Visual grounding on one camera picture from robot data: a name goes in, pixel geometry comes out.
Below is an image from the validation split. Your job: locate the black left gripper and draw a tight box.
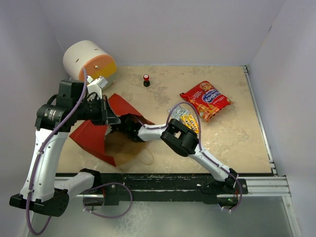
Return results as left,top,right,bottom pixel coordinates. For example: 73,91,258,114
74,95,121,126

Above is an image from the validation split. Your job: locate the red paper bag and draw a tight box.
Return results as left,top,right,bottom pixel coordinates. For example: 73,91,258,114
70,93,154,167

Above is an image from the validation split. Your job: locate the silver foil snack packet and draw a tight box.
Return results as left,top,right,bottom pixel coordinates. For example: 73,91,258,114
171,105,190,120

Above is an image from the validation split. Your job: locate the yellow m&m packet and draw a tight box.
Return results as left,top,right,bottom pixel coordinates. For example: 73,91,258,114
180,114,199,134

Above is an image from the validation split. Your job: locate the red candy bag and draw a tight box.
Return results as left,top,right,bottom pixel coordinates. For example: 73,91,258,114
180,80,233,122

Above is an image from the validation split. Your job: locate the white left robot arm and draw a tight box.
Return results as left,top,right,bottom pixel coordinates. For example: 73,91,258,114
9,80,120,217

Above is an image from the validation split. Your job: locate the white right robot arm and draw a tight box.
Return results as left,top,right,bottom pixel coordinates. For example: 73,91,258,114
116,115,238,193

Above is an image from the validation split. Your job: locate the red black stamp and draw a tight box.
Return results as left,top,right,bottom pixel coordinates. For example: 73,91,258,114
143,74,150,87

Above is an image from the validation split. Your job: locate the white cylindrical toy drum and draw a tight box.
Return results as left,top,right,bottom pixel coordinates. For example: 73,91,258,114
63,40,117,87

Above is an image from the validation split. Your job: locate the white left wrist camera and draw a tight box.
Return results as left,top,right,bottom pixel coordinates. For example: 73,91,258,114
87,76,108,98

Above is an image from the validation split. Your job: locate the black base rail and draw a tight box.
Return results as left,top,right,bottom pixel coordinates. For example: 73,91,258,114
82,173,248,206

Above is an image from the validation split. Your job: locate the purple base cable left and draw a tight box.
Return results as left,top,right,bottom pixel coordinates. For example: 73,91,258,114
82,182,133,219

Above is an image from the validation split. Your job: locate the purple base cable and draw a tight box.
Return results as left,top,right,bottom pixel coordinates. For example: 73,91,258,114
221,182,245,212
82,182,133,219

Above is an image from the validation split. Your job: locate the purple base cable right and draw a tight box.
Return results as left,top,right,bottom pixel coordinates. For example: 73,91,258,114
221,182,245,212

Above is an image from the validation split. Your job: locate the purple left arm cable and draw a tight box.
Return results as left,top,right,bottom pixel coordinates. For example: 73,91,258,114
25,67,88,235

